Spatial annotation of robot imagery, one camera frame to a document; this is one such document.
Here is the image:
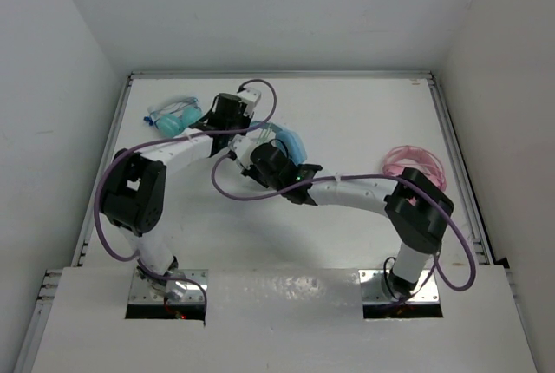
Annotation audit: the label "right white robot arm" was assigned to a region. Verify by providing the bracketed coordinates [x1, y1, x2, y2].
[235, 141, 454, 299]

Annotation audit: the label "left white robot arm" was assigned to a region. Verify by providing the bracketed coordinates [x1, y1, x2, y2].
[94, 86, 261, 285]

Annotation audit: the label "green headphone cable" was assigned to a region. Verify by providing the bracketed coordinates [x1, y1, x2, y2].
[258, 121, 278, 142]

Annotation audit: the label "pink headphones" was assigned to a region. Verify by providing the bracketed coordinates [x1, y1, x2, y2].
[381, 145, 447, 192]

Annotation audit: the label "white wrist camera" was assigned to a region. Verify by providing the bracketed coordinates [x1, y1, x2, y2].
[229, 134, 257, 170]
[237, 86, 262, 117]

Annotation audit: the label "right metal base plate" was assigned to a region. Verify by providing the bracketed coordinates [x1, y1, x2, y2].
[359, 269, 441, 305]

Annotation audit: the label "metal base plate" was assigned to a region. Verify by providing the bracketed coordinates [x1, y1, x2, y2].
[128, 268, 208, 305]
[359, 269, 441, 305]

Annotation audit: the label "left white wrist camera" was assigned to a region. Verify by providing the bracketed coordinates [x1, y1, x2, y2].
[237, 86, 262, 117]

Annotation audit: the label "white front cover board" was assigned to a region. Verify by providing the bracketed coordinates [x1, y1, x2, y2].
[34, 266, 535, 372]

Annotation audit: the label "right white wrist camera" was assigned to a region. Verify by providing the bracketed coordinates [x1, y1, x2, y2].
[229, 134, 257, 170]

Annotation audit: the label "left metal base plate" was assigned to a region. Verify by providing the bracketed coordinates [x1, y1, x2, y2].
[128, 268, 208, 305]

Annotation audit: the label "teal headphones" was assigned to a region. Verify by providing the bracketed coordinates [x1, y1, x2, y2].
[143, 95, 203, 138]

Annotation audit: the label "light blue headphones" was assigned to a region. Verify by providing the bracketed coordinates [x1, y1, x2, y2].
[252, 121, 307, 165]

